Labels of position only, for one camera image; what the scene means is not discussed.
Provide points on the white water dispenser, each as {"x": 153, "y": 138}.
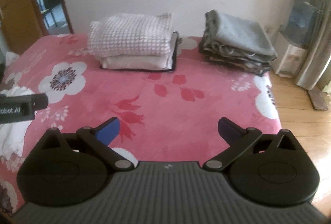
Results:
{"x": 288, "y": 57}

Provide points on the pink floral blanket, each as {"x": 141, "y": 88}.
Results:
{"x": 160, "y": 99}

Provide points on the beige white houndstooth knit cardigan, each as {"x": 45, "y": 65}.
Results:
{"x": 132, "y": 35}

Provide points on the brown board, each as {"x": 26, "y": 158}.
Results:
{"x": 318, "y": 99}

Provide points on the folded beige clothes stack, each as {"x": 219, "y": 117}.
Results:
{"x": 175, "y": 53}

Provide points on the beige curtain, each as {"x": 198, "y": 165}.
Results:
{"x": 316, "y": 19}

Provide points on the stack of folded clothes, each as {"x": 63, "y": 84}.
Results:
{"x": 235, "y": 42}

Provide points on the blue water bottle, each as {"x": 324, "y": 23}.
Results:
{"x": 301, "y": 22}

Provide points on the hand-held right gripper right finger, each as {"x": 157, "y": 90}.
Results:
{"x": 228, "y": 131}

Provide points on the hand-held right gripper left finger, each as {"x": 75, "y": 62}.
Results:
{"x": 110, "y": 130}

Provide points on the white crumpled cloth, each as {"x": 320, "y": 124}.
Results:
{"x": 13, "y": 120}

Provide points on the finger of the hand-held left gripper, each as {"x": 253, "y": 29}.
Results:
{"x": 40, "y": 102}

